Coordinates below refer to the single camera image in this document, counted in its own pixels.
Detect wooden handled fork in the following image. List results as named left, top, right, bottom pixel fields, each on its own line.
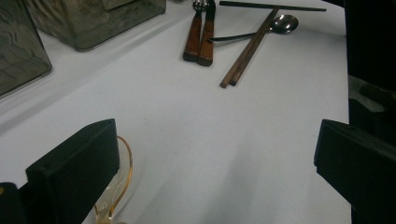
left=182, top=0, right=209, bottom=63

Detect brown wooden chopstick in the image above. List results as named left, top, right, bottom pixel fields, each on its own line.
left=219, top=7, right=276, bottom=89
left=228, top=7, right=280, bottom=88

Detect wooden handled knife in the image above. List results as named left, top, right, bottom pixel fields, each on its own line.
left=196, top=0, right=217, bottom=67

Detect white table cover sheet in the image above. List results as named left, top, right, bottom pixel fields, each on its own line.
left=0, top=0, right=353, bottom=224

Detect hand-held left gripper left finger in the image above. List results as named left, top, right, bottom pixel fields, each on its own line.
left=25, top=118, right=120, bottom=224

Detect black chopstick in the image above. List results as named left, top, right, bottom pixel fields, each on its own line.
left=219, top=0, right=327, bottom=12

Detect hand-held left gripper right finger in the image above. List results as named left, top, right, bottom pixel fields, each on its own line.
left=313, top=119, right=396, bottom=224

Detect metal spoon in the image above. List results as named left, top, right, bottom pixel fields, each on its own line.
left=207, top=14, right=300, bottom=44

